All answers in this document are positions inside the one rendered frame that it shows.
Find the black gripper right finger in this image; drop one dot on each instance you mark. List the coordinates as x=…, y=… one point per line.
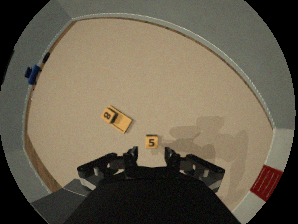
x=205, y=171

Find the tan calendar cube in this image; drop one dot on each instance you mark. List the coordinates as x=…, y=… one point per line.
x=151, y=141
x=109, y=115

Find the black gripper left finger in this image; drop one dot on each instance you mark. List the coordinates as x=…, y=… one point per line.
x=92, y=172

